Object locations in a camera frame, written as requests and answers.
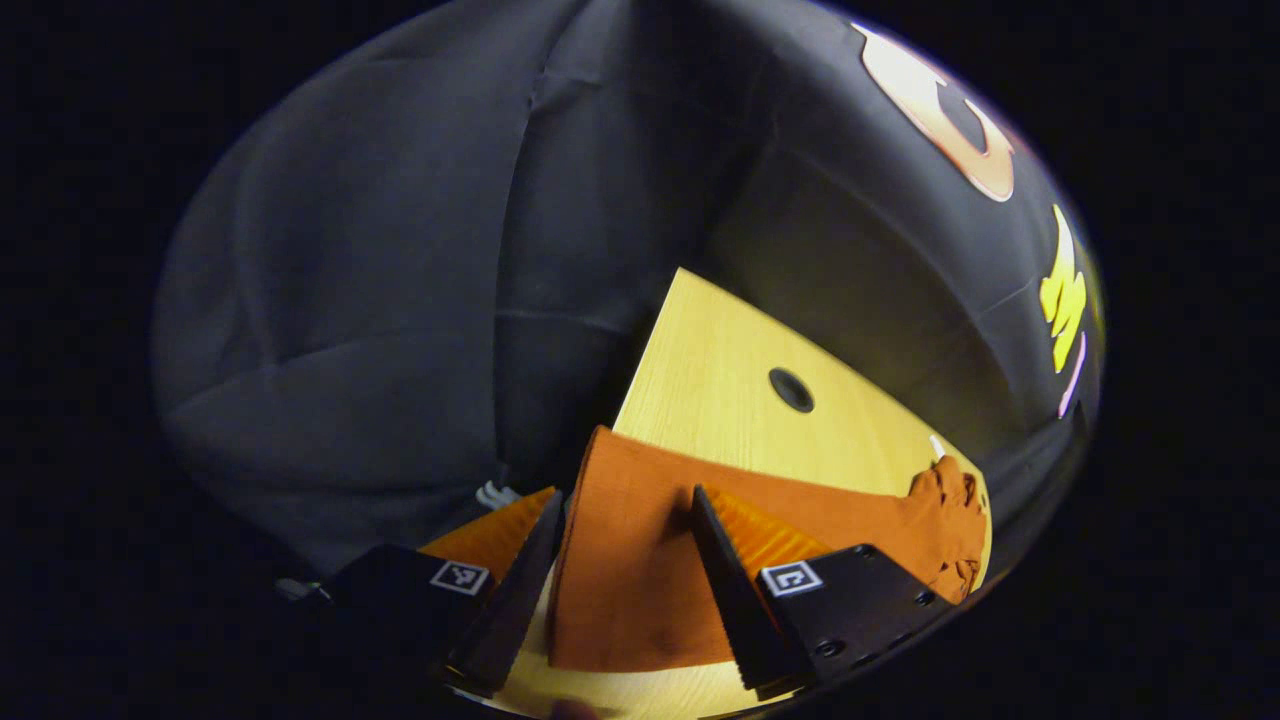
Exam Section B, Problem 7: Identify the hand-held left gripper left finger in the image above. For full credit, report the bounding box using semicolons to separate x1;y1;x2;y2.
300;486;567;699

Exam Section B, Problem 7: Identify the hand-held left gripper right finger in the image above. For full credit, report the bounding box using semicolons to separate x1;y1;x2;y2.
690;485;953;701

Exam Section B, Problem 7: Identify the orange short-sleeved garment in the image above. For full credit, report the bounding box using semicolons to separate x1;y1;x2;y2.
548;425;991;673

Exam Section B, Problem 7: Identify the black backdrop cloth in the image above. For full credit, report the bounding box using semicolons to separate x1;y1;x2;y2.
150;0;1106;601

